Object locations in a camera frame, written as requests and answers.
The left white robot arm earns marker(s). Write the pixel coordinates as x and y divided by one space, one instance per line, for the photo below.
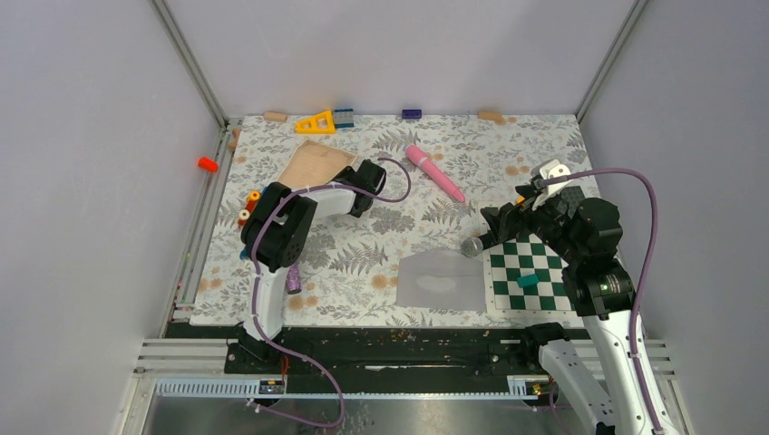
275 235

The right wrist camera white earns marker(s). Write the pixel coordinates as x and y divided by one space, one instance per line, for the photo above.
550 170

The pink toy microphone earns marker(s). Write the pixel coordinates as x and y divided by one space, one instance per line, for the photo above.
420 159

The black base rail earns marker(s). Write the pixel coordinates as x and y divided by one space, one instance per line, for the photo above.
383 360

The green white chessboard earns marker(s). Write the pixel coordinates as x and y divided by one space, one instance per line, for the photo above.
504 263

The wooden block right back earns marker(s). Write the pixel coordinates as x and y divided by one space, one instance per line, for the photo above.
492 116

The teal block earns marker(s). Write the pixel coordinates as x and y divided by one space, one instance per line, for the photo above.
527 280

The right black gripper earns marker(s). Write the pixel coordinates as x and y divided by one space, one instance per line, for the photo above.
499 219

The black microphone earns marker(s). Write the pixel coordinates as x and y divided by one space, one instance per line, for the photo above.
474 246

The wooden block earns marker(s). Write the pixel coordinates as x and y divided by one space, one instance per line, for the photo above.
492 116
273 116

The blue grey lego brick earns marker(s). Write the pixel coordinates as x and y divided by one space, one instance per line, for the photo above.
343 118

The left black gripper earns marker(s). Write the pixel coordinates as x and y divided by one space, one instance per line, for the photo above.
346 174

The dark purple lego brick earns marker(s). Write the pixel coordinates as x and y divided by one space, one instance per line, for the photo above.
411 114

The orange red cylinder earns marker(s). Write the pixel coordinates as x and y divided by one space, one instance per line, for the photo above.
208 165

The purple glitter microphone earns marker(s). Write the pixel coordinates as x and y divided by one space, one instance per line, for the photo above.
293 281

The colourful lego toy stack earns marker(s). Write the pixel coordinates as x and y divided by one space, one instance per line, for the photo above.
250 203

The wooden block left back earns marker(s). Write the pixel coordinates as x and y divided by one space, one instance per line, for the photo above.
273 116

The yellow triangle toy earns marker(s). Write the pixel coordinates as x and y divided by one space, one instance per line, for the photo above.
321 123

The floral table mat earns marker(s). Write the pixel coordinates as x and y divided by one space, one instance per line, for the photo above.
349 265

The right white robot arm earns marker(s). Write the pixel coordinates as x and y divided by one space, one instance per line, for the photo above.
584 233

